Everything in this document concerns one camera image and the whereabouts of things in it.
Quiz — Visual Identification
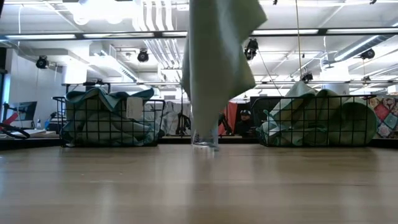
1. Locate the green microfiber towel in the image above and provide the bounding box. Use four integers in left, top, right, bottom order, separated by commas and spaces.
269, 81, 318, 125
312, 89, 379, 146
258, 108, 299, 146
181, 0, 268, 139

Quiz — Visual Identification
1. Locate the black tripod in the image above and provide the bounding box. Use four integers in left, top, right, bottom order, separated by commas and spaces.
175, 86, 192, 136

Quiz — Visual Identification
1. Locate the white plastic sheet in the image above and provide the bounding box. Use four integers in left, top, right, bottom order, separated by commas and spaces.
146, 99, 192, 136

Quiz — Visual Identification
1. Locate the clear spray bottle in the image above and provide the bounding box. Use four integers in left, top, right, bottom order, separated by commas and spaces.
190, 123, 221, 152

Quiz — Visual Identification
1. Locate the red fabric panel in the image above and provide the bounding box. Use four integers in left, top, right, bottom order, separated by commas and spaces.
217, 101, 239, 136

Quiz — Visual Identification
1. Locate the person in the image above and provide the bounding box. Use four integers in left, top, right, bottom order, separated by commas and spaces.
234, 109, 257, 138

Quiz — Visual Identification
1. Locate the black computer monitor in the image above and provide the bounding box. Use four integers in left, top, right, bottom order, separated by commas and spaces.
2, 101, 38, 122

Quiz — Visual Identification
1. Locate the colourful patchwork quilt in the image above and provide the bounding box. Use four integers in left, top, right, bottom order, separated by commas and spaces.
366, 96, 398, 139

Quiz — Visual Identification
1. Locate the black curved tube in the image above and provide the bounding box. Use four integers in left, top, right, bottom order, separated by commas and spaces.
0, 122, 31, 140

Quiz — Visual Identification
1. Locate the black aluminium table frame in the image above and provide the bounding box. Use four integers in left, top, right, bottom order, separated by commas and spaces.
0, 135, 398, 151

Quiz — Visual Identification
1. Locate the black wire basket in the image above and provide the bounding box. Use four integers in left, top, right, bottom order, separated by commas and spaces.
250, 95, 379, 148
52, 95, 166, 148

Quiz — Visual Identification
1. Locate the yellow hanging cable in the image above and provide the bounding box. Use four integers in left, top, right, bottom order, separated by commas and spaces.
294, 0, 304, 97

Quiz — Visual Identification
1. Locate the silver ventilation duct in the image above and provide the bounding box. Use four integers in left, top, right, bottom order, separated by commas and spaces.
332, 34, 398, 63

